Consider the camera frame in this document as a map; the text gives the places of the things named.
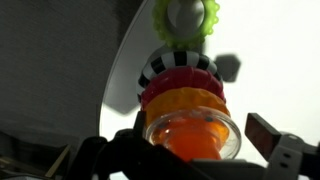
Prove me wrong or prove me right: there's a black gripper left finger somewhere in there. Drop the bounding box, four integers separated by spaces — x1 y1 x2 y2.
133 111 146 137

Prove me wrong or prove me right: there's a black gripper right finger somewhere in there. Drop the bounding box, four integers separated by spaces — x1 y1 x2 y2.
245 113 282 161

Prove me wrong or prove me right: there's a clear plastic ring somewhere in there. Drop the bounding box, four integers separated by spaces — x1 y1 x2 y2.
145 106 243 161

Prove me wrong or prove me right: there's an orange ribbed ring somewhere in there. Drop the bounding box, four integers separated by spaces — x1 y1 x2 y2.
143 87 232 134

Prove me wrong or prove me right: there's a red ribbed ring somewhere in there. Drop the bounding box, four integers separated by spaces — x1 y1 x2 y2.
139 65 227 111

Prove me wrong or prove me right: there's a black white striped ring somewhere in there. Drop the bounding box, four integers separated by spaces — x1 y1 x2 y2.
135 49 223 103

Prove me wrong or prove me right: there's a lime green bumpy ring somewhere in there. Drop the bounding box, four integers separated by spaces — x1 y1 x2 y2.
152 0 221 50

